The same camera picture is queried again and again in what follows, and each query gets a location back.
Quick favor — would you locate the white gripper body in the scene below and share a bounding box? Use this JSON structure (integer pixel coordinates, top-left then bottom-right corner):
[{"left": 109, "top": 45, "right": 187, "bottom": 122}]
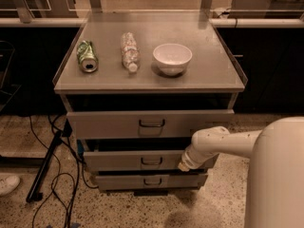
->
[{"left": 180, "top": 145, "right": 209, "bottom": 170}]

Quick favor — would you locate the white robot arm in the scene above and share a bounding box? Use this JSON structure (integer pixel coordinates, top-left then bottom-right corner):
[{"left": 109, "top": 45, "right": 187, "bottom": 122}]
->
[{"left": 179, "top": 117, "right": 304, "bottom": 228}]

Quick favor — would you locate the grey bottom drawer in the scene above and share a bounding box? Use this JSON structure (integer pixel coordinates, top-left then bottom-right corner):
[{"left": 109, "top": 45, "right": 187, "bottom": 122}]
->
[{"left": 95, "top": 171, "right": 207, "bottom": 191}]

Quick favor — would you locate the grey metal drawer cabinet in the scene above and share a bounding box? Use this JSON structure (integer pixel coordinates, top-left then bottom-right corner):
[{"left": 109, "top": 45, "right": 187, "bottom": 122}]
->
[{"left": 54, "top": 11, "right": 247, "bottom": 183}]

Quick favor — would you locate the white ceramic bowl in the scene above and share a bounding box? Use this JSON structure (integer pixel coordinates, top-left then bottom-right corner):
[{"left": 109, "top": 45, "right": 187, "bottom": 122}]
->
[{"left": 153, "top": 44, "right": 193, "bottom": 76}]

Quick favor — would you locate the clear plastic water bottle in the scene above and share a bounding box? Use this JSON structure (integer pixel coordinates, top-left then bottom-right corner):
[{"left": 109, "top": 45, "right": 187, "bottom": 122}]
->
[{"left": 121, "top": 32, "right": 141, "bottom": 73}]

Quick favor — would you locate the crushed green soda can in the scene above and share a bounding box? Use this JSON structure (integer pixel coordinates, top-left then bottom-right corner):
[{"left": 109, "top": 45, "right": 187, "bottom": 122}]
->
[{"left": 76, "top": 40, "right": 99, "bottom": 73}]

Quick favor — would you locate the black floor stand bar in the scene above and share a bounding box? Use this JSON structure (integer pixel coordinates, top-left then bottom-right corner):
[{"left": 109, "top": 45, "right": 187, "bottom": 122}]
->
[{"left": 26, "top": 131, "right": 61, "bottom": 203}]

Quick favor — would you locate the white shoe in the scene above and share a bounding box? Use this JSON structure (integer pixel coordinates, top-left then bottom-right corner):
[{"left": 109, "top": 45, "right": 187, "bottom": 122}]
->
[{"left": 0, "top": 175, "right": 21, "bottom": 197}]

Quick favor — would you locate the black floor cable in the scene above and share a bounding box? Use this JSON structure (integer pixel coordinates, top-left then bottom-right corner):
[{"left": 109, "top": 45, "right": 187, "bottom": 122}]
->
[{"left": 28, "top": 114, "right": 99, "bottom": 228}]

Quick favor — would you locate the white counter rail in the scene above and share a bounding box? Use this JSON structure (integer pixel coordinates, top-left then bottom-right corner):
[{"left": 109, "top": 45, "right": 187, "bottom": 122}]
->
[{"left": 0, "top": 18, "right": 304, "bottom": 29}]

